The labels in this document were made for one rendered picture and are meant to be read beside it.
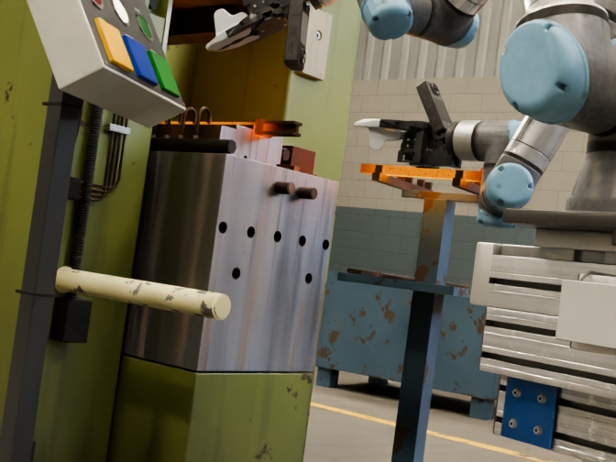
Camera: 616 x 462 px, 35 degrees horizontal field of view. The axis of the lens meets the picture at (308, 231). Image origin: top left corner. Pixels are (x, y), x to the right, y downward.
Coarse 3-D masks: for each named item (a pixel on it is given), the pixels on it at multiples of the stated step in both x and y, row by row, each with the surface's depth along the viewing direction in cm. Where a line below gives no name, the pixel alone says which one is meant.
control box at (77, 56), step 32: (32, 0) 149; (64, 0) 148; (128, 0) 172; (64, 32) 148; (96, 32) 149; (128, 32) 164; (64, 64) 147; (96, 64) 146; (96, 96) 155; (128, 96) 161; (160, 96) 167
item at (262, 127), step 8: (256, 120) 215; (264, 120) 214; (256, 128) 214; (264, 128) 215; (272, 128) 214; (280, 128) 212; (288, 128) 211; (296, 128) 210; (264, 136) 216; (272, 136) 215; (280, 136) 214; (288, 136) 212; (296, 136) 210
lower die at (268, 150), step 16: (160, 128) 219; (176, 128) 215; (192, 128) 212; (208, 128) 209; (224, 128) 207; (240, 128) 211; (240, 144) 212; (256, 144) 215; (272, 144) 220; (256, 160) 216; (272, 160) 220
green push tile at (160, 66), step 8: (152, 56) 169; (152, 64) 169; (160, 64) 172; (168, 64) 176; (160, 72) 169; (168, 72) 174; (160, 80) 168; (168, 80) 172; (160, 88) 168; (168, 88) 170; (176, 88) 175; (176, 96) 174
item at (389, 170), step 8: (360, 168) 242; (368, 168) 241; (384, 168) 239; (392, 168) 238; (400, 168) 237; (408, 168) 236; (416, 168) 235; (480, 168) 225; (400, 176) 240; (408, 176) 237; (416, 176) 235; (424, 176) 233; (432, 176) 232; (440, 176) 231; (448, 176) 230; (472, 176) 227; (480, 176) 225
